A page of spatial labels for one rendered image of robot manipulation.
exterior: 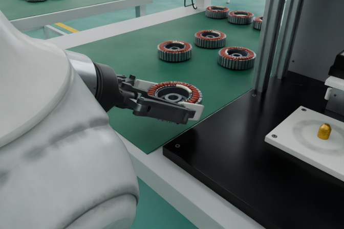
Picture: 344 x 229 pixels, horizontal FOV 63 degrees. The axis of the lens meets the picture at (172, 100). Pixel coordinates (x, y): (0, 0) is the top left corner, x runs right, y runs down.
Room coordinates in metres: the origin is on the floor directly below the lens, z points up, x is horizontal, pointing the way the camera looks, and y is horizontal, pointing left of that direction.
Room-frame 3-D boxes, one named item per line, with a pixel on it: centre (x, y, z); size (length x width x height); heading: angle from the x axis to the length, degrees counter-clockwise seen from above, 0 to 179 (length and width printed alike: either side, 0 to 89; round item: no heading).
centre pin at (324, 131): (0.41, -0.28, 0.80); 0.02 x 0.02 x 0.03
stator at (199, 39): (0.98, -0.14, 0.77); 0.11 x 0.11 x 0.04
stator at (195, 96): (0.47, 0.00, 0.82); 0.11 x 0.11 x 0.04
